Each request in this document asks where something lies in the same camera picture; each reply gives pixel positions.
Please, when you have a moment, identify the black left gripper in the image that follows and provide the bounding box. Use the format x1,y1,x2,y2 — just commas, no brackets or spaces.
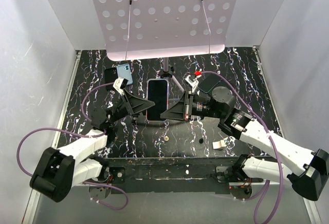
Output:
109,88,160,124

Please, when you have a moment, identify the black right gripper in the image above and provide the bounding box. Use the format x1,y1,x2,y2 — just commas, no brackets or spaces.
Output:
160,90,224,121

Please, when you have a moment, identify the clear pink phone case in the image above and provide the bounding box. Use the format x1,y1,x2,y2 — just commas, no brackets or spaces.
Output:
145,79,170,122

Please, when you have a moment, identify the light blue phone case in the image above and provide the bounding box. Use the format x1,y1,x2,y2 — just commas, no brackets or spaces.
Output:
117,64,133,85

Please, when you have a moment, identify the black smartphone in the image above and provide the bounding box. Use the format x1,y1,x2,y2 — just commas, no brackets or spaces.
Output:
198,74,221,94

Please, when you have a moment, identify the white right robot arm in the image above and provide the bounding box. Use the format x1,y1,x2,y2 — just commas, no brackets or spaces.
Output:
160,86,328,201

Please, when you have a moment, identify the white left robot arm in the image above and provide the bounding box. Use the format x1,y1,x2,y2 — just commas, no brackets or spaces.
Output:
29,90,155,202

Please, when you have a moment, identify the black phone beside blue case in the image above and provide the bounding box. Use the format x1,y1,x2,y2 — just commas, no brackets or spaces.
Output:
104,67,118,84

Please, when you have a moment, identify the small white beige block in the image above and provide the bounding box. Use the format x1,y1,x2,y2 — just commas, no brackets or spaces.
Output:
212,140,227,150

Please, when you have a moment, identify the white perforated music stand desk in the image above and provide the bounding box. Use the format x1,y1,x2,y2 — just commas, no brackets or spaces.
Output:
93,0,236,61

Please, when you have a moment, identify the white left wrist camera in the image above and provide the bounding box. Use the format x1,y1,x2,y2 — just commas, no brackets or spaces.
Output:
113,77,128,96

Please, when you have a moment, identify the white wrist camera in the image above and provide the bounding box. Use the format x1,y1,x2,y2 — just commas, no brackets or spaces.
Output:
113,77,128,96
185,71,202,94

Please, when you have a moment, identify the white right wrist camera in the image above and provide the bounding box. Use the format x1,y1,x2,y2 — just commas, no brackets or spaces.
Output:
185,71,202,94

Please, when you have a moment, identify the black metal base plate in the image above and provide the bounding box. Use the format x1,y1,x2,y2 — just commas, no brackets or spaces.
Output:
102,157,264,195

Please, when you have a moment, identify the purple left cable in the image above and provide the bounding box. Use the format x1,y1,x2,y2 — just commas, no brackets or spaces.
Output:
16,82,129,211

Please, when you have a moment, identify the purple cable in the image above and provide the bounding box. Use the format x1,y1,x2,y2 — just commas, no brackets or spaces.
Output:
16,82,129,211
200,71,285,224

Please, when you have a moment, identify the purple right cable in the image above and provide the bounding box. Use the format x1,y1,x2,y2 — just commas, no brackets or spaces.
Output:
200,71,285,224

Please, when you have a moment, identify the aluminium frame rail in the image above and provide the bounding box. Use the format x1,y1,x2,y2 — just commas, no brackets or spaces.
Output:
22,50,82,224

